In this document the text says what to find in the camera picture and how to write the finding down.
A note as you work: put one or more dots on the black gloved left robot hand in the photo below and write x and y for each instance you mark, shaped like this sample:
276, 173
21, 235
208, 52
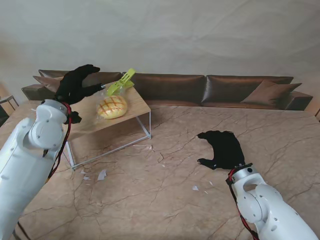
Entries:
72, 87

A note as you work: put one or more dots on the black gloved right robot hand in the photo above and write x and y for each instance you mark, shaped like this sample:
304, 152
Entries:
227, 150

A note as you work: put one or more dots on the clear plastic bread bag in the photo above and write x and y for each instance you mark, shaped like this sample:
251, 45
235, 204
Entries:
117, 93

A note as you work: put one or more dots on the green plastic sealing clip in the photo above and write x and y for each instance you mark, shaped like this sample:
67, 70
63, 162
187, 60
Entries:
121, 82

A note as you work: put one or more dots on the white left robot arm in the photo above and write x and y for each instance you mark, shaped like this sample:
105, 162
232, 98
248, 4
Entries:
25, 150

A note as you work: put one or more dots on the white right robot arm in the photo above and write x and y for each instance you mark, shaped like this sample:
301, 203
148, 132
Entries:
262, 207

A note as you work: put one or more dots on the brown square cushion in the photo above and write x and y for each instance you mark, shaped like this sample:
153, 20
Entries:
47, 83
270, 91

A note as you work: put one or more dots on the small wooden white-framed table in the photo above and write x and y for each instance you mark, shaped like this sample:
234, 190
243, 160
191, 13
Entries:
135, 107

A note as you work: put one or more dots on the dark metal side table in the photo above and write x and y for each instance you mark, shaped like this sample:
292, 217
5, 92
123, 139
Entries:
2, 118

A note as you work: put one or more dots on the brown leather sofa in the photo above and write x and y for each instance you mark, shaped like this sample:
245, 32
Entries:
170, 87

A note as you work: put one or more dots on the large white plastic scrap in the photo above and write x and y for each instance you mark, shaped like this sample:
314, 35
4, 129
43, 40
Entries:
102, 174

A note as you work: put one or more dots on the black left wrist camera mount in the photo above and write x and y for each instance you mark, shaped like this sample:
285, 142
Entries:
75, 117

